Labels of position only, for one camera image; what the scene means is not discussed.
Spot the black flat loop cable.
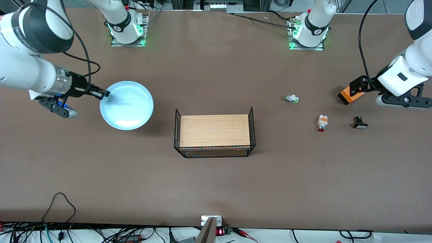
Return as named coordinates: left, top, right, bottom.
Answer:
left=339, top=229, right=374, bottom=240

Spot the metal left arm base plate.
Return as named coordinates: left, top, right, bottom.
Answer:
left=288, top=17, right=325, bottom=51

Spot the light blue plate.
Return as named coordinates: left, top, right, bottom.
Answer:
left=100, top=81, right=154, bottom=131

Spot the black wire rack wooden top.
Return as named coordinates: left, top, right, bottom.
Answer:
left=174, top=107, right=256, bottom=158

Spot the grey metal bracket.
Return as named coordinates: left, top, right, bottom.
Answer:
left=195, top=215, right=223, bottom=243

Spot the black cable to arm base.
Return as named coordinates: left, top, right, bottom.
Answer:
left=225, top=10, right=298, bottom=29

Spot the aluminium frame with white device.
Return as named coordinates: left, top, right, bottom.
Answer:
left=170, top=0, right=271, bottom=13

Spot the red clip test lead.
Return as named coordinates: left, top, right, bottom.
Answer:
left=232, top=227, right=260, bottom=243

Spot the thin black looped cable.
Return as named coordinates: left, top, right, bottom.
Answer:
left=42, top=192, right=77, bottom=225

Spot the tangled black cable bundle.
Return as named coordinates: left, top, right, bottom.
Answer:
left=0, top=221, right=176, bottom=243

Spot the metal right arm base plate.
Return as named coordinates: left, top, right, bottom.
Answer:
left=111, top=13, right=150, bottom=47

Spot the orange black block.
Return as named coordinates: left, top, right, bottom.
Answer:
left=338, top=86, right=365, bottom=106

